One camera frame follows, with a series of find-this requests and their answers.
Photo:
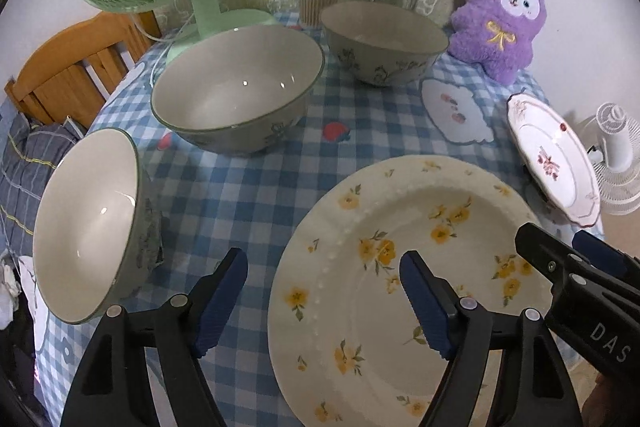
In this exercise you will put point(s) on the white standing fan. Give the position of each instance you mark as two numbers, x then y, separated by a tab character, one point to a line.
617	142

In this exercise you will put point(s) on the wooden chair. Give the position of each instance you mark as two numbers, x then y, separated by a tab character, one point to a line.
55	72

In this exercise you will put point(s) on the pink floral white plate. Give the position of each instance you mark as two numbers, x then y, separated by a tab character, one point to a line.
550	152

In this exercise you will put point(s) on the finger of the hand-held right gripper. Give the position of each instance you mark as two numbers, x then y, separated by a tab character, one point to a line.
597	254
542	252

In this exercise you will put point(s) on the yellow floral cream plate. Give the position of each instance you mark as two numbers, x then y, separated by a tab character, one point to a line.
350	287

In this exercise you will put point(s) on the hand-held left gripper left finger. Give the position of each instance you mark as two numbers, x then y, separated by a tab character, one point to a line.
220	302

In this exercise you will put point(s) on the large green-rimmed ceramic bowl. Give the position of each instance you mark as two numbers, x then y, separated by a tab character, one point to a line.
235	77

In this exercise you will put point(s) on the grey plaid pillow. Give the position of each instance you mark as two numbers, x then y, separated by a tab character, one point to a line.
30	157

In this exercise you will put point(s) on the purple plush toy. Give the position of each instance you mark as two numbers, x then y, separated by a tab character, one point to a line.
500	52

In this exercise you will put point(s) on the cotton swab container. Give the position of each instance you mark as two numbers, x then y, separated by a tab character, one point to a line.
317	4

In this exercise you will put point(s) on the blue checked tablecloth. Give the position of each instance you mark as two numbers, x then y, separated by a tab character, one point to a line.
250	187

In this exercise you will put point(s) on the small green-rimmed ceramic bowl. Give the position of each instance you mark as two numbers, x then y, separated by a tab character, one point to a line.
380	27

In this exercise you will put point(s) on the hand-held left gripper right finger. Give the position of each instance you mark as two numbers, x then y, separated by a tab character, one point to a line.
425	302

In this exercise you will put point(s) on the medium green-rimmed ceramic bowl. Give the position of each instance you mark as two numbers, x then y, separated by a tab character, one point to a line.
85	227

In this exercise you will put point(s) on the white crumpled cloth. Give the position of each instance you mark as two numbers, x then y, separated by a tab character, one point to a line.
12	292

